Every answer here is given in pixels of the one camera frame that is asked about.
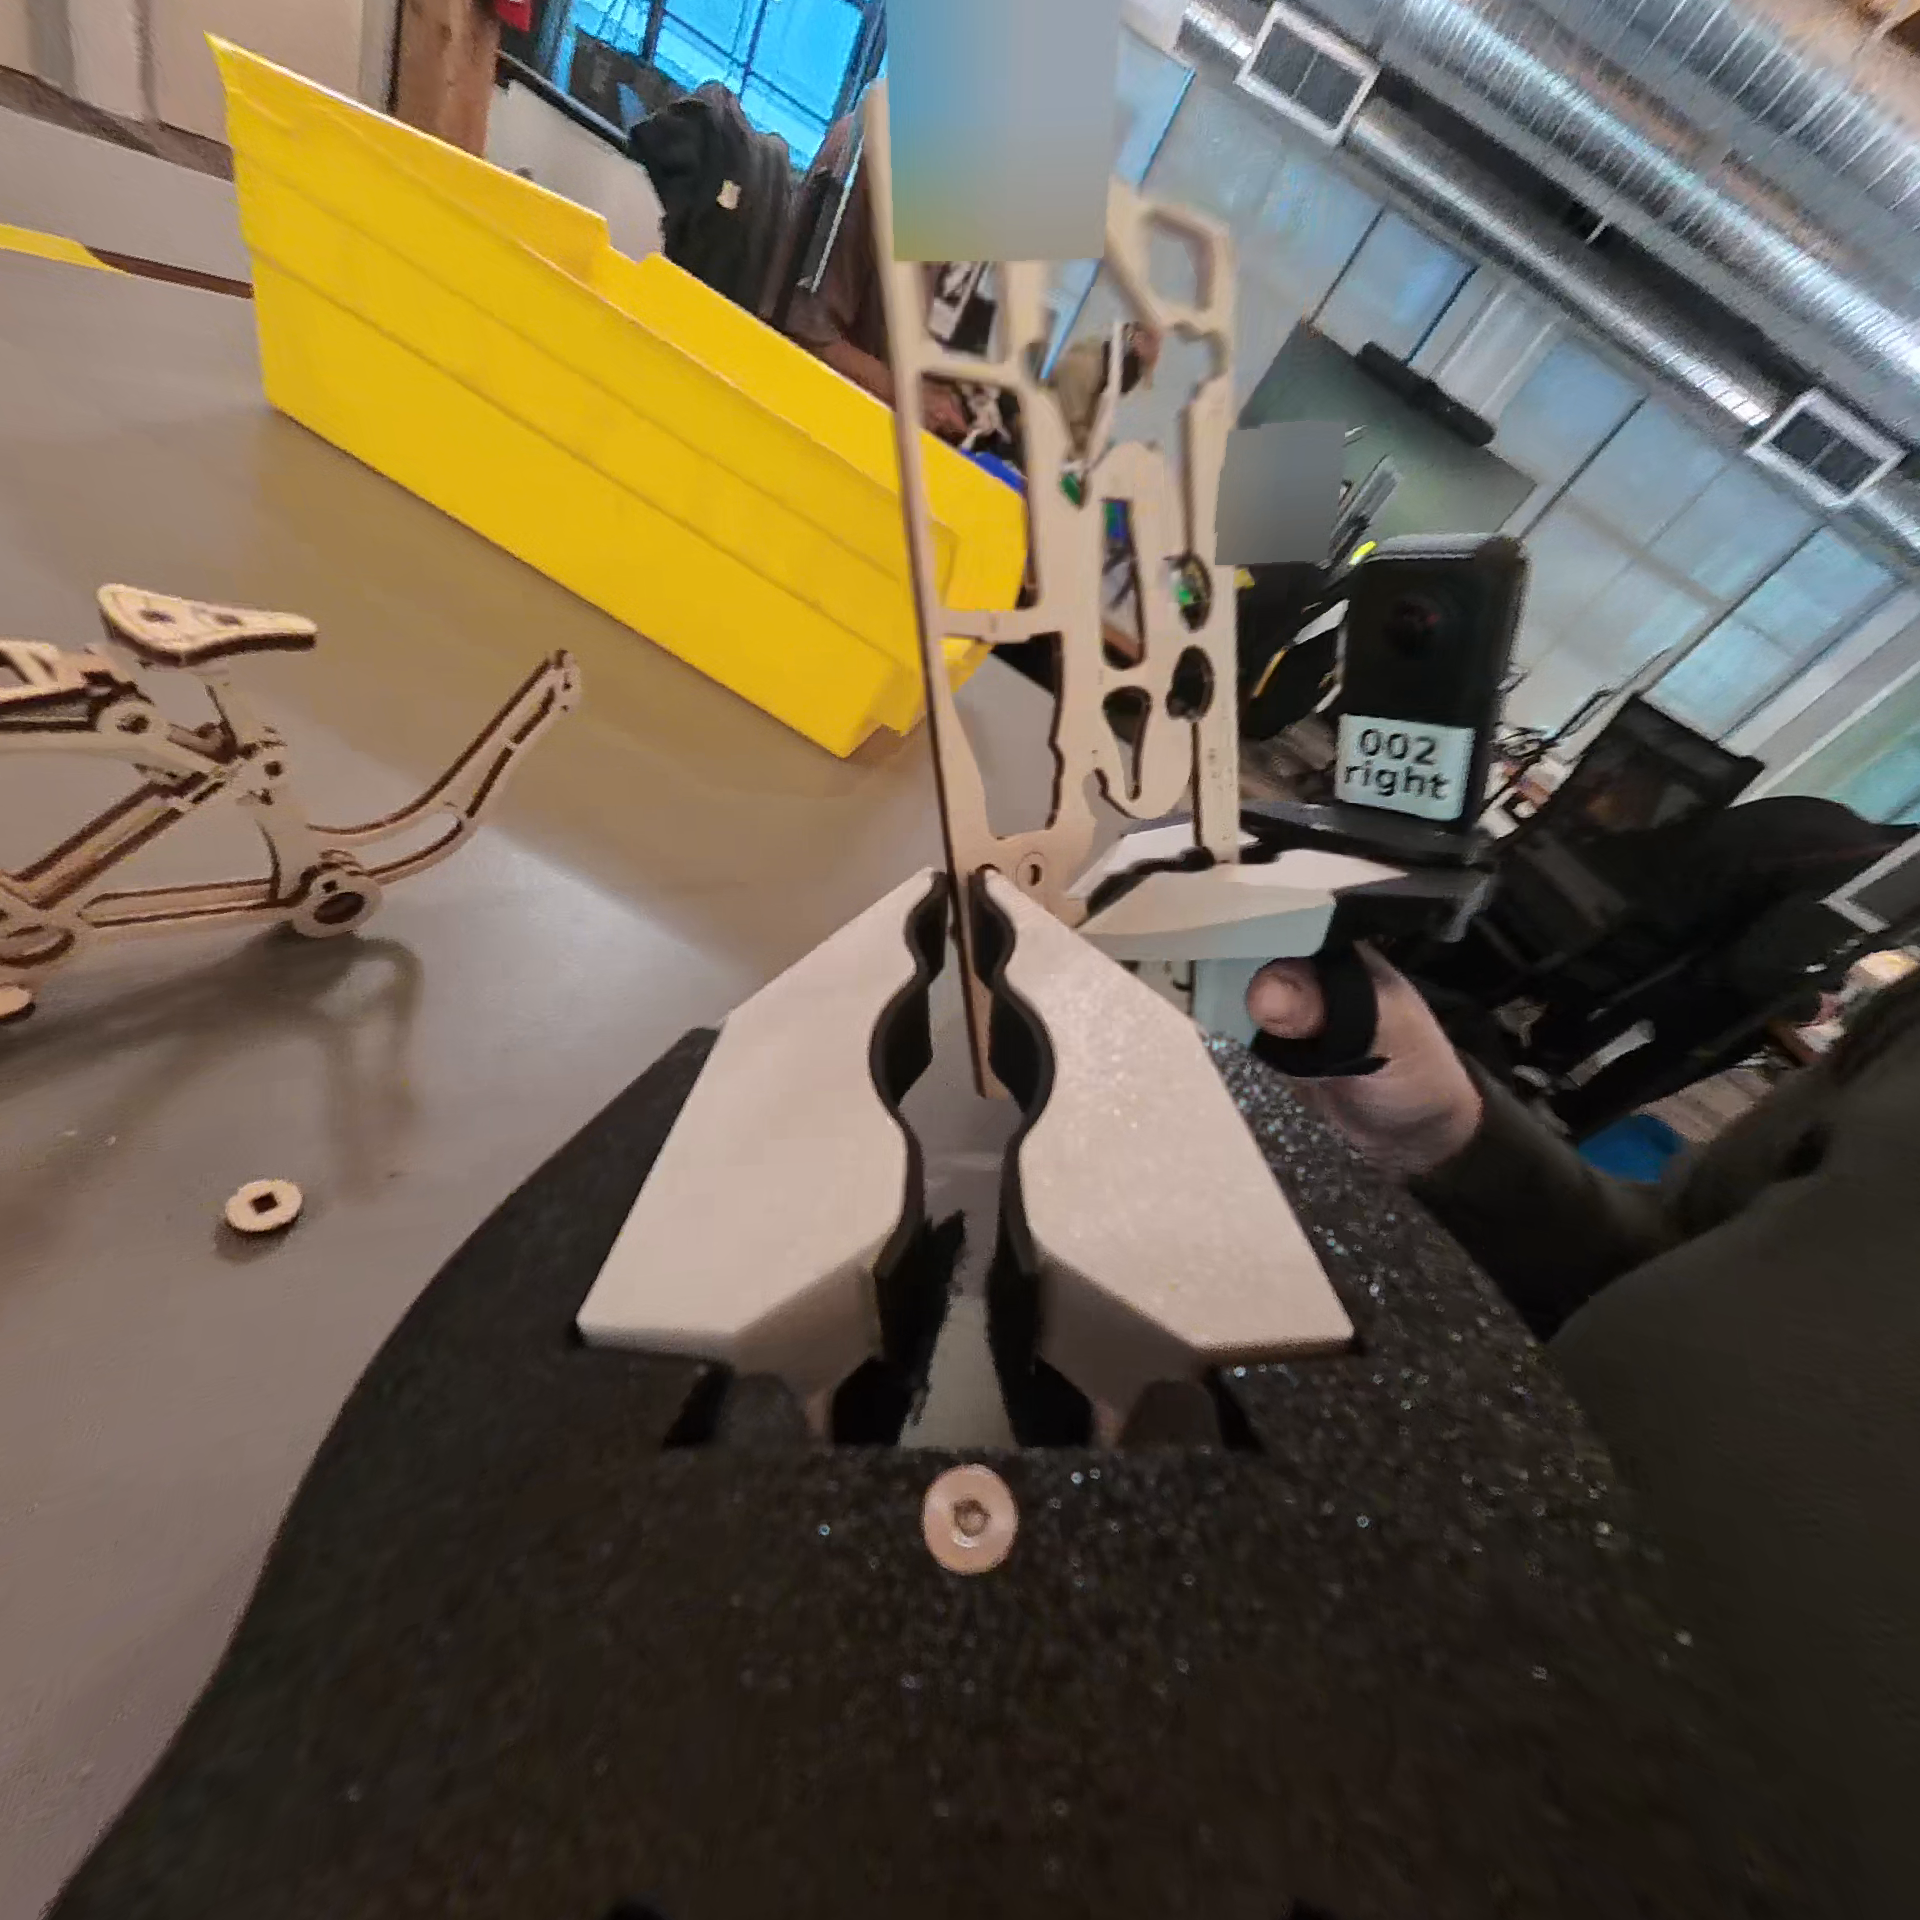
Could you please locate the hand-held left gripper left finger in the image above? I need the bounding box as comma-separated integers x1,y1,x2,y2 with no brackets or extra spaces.
575,871,952,1440

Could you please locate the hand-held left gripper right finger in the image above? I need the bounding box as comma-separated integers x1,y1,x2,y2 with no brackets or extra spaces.
972,871,1356,1446

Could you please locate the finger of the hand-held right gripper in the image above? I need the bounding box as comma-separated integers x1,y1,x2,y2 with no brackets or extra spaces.
1077,840,1345,964

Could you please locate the laser-cut wooden parts sheet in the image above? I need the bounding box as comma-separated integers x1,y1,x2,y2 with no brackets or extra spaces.
864,79,1251,1100

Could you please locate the person's right forearm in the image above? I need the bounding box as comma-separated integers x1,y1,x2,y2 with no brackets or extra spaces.
1400,1056,1705,1345

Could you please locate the person's right hand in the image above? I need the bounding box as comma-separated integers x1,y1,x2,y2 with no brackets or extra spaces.
1245,944,1491,1178

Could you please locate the black office chair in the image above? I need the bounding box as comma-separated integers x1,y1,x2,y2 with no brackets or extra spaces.
1500,697,1900,1121

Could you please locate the person's dark olive jacket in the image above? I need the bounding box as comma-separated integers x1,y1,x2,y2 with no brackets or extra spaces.
1545,977,1920,1920

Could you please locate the yellow plastic bin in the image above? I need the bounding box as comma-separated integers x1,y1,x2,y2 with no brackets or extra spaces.
209,38,1031,759

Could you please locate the dark hanging jacket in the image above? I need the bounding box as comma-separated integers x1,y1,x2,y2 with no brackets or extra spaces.
631,83,797,324

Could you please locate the silver ventilation duct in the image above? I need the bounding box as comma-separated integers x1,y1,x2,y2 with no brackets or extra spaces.
1183,0,1920,506

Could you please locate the wooden model bike frame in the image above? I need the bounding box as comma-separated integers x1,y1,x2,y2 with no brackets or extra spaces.
0,584,584,1024

